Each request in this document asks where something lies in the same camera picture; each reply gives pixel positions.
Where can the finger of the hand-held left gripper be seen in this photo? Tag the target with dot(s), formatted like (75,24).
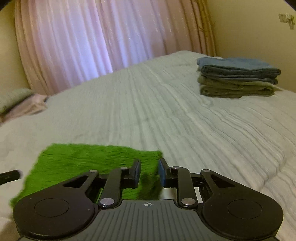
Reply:
(10,177)

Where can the pink curtain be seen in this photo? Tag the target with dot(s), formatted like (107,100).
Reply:
(81,34)

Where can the grey pillow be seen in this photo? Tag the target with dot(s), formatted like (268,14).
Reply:
(13,97)

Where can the folded blue garment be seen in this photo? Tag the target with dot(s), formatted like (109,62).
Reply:
(231,63)

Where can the green knitted sweater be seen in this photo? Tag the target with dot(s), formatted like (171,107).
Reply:
(81,160)

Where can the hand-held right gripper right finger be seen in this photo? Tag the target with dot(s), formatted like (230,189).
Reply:
(162,173)

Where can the bed with striped white sheet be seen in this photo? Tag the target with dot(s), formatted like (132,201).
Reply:
(161,111)

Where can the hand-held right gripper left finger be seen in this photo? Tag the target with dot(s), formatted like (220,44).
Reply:
(137,172)

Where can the white wall fixture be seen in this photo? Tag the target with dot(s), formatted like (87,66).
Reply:
(285,18)

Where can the folded olive garment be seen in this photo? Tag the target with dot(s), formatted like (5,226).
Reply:
(231,90)

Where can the folded grey-blue garment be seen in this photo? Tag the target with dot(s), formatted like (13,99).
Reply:
(231,78)

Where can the purple pillow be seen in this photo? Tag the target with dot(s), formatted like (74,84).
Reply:
(30,105)

